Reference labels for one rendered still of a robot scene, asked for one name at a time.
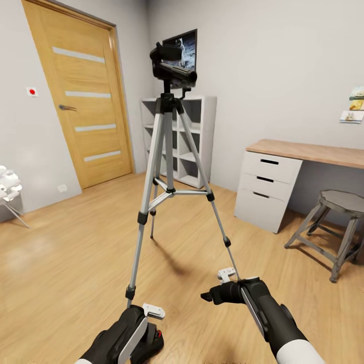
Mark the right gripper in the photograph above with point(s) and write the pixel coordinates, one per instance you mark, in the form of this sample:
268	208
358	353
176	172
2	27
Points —
219	294

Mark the camera tripod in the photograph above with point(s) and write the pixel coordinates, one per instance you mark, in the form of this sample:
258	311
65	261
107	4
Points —
163	124

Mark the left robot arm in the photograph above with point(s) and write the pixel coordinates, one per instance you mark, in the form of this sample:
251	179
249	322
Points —
115	345

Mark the digital camera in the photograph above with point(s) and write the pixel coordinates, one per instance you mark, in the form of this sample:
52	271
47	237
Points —
144	351

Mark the bookcase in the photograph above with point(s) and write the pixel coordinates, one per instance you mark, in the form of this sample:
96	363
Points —
184	152

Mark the electric switch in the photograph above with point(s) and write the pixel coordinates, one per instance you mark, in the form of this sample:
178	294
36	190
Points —
31	91

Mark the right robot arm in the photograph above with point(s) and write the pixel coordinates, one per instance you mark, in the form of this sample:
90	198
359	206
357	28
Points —
275	322

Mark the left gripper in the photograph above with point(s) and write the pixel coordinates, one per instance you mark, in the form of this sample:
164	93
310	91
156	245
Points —
151	334

